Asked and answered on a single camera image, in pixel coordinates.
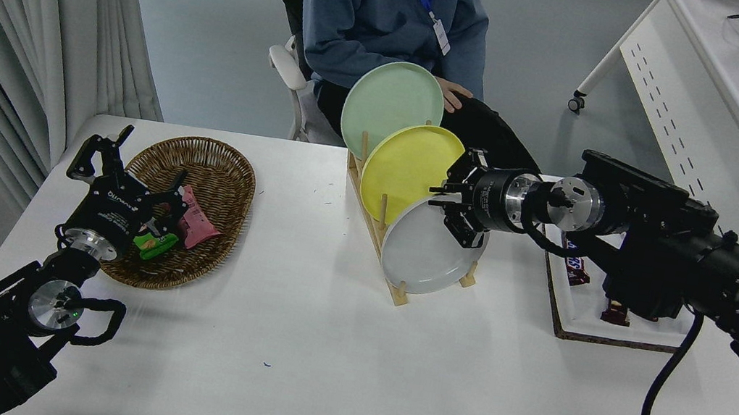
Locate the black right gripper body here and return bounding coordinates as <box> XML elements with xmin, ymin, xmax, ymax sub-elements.
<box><xmin>464</xmin><ymin>164</ymin><xmax>517</xmax><ymax>235</ymax></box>

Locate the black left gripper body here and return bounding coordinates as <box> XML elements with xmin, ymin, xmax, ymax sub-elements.
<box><xmin>62</xmin><ymin>166</ymin><xmax>159</xmax><ymax>250</ymax></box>

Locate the grey plate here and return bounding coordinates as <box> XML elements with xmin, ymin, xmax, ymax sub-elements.
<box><xmin>375</xmin><ymin>189</ymin><xmax>493</xmax><ymax>304</ymax></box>

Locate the yellow plate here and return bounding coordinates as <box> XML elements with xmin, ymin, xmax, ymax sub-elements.
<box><xmin>355</xmin><ymin>116</ymin><xmax>469</xmax><ymax>234</ymax></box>

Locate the wooden plate rack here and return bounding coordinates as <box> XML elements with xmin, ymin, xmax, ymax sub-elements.
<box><xmin>325</xmin><ymin>109</ymin><xmax>499</xmax><ymax>318</ymax></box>

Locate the pale green plate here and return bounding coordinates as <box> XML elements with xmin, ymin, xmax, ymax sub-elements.
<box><xmin>335</xmin><ymin>54</ymin><xmax>450</xmax><ymax>172</ymax></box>

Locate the person's hand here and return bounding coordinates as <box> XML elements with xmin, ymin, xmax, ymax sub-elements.
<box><xmin>432</xmin><ymin>77</ymin><xmax>475</xmax><ymax>116</ymax></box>

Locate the pink snack packet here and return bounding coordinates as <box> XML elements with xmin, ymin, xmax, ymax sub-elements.
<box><xmin>148</xmin><ymin>181</ymin><xmax>228</xmax><ymax>253</ymax></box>

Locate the green snack packet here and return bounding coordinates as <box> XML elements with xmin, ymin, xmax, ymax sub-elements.
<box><xmin>130</xmin><ymin>226</ymin><xmax>181</xmax><ymax>266</ymax></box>

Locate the brown wicker basket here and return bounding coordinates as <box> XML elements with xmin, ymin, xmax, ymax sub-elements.
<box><xmin>97</xmin><ymin>125</ymin><xmax>262</xmax><ymax>303</ymax></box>

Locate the brown Snickers bar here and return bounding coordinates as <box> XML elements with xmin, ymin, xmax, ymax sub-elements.
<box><xmin>552</xmin><ymin>235</ymin><xmax>598</xmax><ymax>290</ymax></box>

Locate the white tray with cork base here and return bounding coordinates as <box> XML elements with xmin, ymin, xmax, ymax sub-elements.
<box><xmin>519</xmin><ymin>175</ymin><xmax>708</xmax><ymax>358</ymax></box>

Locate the brown chocolate bar white lettering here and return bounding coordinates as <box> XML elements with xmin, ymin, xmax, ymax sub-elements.
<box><xmin>600</xmin><ymin>298</ymin><xmax>634</xmax><ymax>327</ymax></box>

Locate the white office chair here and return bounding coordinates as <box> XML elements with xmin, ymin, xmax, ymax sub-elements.
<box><xmin>256</xmin><ymin>32</ymin><xmax>359</xmax><ymax>148</ymax></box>

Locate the person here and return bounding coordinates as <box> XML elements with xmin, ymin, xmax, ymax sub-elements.
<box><xmin>281</xmin><ymin>0</ymin><xmax>568</xmax><ymax>178</ymax></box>

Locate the white desk with perforated panel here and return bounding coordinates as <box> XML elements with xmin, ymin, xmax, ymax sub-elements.
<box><xmin>550</xmin><ymin>0</ymin><xmax>739</xmax><ymax>253</ymax></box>

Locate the white ID badge blue lanyard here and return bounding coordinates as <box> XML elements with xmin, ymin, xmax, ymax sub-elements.
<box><xmin>386</xmin><ymin>0</ymin><xmax>459</xmax><ymax>57</ymax></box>

